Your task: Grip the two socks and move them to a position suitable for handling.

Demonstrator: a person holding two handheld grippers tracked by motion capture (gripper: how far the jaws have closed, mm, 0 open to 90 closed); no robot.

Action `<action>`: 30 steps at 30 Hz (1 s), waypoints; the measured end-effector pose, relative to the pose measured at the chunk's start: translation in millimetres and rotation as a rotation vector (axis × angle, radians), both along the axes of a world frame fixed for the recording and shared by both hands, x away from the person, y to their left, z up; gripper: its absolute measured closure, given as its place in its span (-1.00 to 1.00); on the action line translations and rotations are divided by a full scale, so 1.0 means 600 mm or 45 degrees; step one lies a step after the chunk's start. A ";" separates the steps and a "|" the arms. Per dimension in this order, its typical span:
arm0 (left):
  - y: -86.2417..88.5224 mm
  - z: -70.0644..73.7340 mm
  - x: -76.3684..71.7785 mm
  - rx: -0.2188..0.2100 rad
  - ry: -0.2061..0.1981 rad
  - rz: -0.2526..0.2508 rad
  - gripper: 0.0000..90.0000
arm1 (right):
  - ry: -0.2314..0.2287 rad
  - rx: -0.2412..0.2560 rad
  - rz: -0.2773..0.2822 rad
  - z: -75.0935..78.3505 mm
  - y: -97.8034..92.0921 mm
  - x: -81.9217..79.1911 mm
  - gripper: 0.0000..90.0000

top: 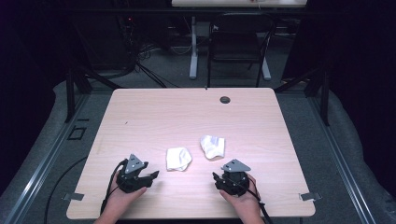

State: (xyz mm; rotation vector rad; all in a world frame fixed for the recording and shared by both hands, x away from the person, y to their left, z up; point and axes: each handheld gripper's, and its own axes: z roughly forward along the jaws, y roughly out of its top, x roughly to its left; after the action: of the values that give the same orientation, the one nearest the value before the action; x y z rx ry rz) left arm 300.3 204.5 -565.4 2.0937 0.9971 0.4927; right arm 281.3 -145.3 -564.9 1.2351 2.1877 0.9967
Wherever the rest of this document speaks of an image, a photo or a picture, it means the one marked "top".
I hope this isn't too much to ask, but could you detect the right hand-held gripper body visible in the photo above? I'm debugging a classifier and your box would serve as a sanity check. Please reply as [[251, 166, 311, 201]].
[[219, 159, 252, 198]]

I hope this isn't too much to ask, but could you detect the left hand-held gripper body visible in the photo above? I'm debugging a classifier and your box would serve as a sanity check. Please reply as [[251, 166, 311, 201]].
[[116, 153, 152, 194]]

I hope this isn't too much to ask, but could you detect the white sock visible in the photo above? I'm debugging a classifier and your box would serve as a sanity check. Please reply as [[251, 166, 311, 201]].
[[199, 133, 226, 161], [165, 147, 193, 173]]

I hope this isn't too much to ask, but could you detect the person's right hand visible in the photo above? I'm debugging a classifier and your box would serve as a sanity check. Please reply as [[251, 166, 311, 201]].
[[219, 175, 262, 216]]

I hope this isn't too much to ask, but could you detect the person's left hand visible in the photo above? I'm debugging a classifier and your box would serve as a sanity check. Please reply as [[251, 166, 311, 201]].
[[104, 172, 148, 216]]

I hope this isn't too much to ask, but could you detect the black tape square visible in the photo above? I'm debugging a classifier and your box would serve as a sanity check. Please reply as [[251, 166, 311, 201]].
[[66, 125, 88, 141]]

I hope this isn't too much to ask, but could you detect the black metal stand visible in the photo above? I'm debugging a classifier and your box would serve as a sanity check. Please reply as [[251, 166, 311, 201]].
[[64, 65, 124, 124], [274, 65, 332, 127]]

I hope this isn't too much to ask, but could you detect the white desk leg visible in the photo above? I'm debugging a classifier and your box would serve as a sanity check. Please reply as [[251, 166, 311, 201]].
[[261, 57, 273, 81], [189, 15, 200, 80]]

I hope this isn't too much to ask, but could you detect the black folding chair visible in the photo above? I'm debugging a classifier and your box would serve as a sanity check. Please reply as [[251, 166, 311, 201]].
[[206, 12, 278, 89]]

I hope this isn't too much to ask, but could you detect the white desk top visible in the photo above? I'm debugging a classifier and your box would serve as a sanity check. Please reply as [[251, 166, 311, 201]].
[[171, 0, 308, 8]]

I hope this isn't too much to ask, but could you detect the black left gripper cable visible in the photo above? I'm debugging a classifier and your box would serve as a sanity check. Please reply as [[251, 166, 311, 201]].
[[99, 158, 129, 217]]

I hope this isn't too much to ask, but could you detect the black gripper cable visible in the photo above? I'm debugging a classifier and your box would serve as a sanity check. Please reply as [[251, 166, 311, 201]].
[[247, 176, 275, 224], [99, 158, 129, 217]]

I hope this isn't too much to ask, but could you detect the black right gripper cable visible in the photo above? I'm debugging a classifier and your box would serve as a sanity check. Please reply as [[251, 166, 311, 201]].
[[247, 176, 275, 224]]

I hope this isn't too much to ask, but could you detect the grey metal table bracket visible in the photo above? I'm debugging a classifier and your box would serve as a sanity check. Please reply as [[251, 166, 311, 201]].
[[299, 191, 323, 202], [61, 192, 85, 202]]

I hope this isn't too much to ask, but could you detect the black floor cable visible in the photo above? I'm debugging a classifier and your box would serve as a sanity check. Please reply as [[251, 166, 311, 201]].
[[44, 156, 89, 224]]

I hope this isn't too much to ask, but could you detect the metal floor rail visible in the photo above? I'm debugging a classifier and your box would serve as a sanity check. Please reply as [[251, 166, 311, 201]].
[[307, 96, 378, 224], [2, 92, 91, 224]]

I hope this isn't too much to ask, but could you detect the bundle of black cables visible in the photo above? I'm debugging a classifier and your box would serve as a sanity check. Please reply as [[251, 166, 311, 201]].
[[116, 13, 180, 89]]

